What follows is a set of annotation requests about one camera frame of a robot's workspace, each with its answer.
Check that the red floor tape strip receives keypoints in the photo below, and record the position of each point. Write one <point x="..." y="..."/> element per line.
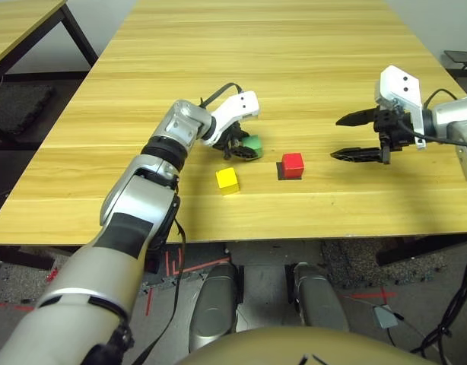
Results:
<point x="9" y="305"/>
<point x="148" y="302"/>

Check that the black metal stand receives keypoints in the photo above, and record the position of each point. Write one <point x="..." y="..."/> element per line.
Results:
<point x="459" y="57"/>

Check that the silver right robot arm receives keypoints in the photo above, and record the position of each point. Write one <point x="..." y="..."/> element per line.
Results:
<point x="454" y="118"/>

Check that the grey right robot foot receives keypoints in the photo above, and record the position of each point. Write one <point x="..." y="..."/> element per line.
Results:
<point x="319" y="300"/>

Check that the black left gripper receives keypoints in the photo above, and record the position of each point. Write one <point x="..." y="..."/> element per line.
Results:
<point x="229" y="138"/>

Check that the red block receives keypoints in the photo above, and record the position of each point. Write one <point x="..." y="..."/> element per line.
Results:
<point x="292" y="163"/>

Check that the grey left robot foot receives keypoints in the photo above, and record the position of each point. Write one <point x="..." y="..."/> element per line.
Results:
<point x="212" y="304"/>

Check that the small grey floor box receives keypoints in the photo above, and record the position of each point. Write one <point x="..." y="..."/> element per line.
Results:
<point x="385" y="317"/>

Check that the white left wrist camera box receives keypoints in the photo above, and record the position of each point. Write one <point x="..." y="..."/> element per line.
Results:
<point x="237" y="108"/>

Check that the yellow block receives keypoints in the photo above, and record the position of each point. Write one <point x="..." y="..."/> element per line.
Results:
<point x="226" y="178"/>

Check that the red angled floor tape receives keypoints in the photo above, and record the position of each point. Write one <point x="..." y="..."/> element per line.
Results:
<point x="203" y="266"/>

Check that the tan robot torso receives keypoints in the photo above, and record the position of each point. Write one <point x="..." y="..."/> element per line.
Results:
<point x="294" y="350"/>

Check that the black floor mat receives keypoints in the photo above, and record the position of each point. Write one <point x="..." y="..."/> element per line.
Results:
<point x="20" y="106"/>

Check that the speckled grey floor mat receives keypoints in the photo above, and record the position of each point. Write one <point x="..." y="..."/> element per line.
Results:
<point x="351" y="262"/>

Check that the red floor tape cross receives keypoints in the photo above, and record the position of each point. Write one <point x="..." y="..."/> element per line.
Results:
<point x="370" y="294"/>

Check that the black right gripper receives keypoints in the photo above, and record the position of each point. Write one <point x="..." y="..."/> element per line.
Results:
<point x="393" y="129"/>

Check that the wooden side table black frame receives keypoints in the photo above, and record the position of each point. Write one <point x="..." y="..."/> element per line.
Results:
<point x="13" y="23"/>

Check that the green block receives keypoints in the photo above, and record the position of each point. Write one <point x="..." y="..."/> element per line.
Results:
<point x="253" y="143"/>

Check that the grey robot foot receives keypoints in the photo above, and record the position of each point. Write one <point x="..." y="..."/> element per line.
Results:
<point x="212" y="304"/>
<point x="319" y="300"/>

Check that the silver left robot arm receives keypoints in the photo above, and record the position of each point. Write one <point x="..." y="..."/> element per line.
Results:
<point x="134" y="197"/>

